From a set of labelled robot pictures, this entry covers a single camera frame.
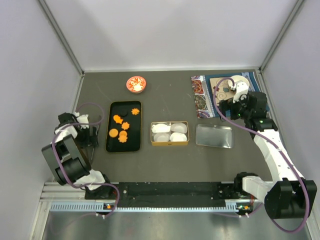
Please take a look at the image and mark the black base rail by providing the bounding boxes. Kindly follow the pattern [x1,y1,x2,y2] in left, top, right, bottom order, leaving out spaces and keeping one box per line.
[84,181,251,208]

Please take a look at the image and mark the black round cookie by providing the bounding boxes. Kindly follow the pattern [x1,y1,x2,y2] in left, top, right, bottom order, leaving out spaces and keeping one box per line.
[119,111,128,118]

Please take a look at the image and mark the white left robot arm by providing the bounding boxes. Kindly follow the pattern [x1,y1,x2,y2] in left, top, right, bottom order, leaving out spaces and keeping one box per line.
[41,112,118,200]

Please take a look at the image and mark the white paper cup top-right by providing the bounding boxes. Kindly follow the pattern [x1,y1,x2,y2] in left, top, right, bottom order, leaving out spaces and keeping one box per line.
[170,122,188,134]

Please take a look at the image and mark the white bowl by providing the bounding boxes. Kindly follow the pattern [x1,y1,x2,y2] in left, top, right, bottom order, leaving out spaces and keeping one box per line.
[228,75,250,88]

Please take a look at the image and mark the wooden puzzle board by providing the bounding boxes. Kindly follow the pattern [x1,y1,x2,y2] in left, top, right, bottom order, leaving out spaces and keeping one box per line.
[209,77,236,106]

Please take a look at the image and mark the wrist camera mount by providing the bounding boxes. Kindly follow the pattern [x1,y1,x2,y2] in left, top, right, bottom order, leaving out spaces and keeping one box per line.
[74,112,90,129]
[230,81,249,103]

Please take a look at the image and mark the black rectangular tray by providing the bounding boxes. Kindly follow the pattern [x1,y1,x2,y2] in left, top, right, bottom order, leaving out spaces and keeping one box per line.
[105,100,142,153]

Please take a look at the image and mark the yellow cookie tin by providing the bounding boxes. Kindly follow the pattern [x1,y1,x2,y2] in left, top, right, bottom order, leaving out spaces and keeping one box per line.
[150,121,190,147]

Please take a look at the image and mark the white paper cup top-left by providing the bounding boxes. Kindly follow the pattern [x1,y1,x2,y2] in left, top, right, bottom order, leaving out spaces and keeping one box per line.
[151,123,171,134]

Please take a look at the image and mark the orange round cookie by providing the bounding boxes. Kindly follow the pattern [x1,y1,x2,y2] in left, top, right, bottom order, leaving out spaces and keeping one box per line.
[108,128,119,138]

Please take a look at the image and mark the orange star flower cookie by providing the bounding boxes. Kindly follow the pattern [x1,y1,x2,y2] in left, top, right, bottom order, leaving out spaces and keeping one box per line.
[121,122,130,131]

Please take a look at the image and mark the patterned cloth mat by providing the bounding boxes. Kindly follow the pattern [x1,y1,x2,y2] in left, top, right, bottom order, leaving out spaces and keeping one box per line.
[191,71,260,119]

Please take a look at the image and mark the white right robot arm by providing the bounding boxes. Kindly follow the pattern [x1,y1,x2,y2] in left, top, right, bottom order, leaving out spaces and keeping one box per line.
[216,91,317,220]

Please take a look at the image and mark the orange figure cookie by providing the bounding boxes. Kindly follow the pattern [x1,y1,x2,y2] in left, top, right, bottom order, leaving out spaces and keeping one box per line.
[118,130,128,143]

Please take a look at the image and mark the white paper cup bottom-right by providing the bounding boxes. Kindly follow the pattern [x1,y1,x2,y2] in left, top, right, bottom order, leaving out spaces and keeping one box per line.
[169,132,188,142]

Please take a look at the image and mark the orange flower cookie top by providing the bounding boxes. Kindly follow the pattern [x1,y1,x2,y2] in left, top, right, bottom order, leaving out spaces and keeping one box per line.
[131,108,140,116]

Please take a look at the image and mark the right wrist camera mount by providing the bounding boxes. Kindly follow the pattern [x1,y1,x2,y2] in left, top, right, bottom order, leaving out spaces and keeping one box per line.
[230,81,249,103]

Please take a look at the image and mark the red patterned small bowl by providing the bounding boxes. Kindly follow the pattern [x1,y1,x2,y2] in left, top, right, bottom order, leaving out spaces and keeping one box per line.
[126,76,147,94]

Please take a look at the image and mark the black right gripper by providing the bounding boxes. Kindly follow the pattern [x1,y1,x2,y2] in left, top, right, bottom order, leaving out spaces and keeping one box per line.
[217,92,252,122]

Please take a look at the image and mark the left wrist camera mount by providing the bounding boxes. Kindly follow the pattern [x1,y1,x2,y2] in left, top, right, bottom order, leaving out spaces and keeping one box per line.
[74,112,90,129]

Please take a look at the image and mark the orange fish cookie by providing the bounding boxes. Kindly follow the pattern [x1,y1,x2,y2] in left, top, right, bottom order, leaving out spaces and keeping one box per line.
[113,114,124,125]

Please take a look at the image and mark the silver tin lid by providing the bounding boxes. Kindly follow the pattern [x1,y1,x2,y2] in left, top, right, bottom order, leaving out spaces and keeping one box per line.
[195,124,234,149]

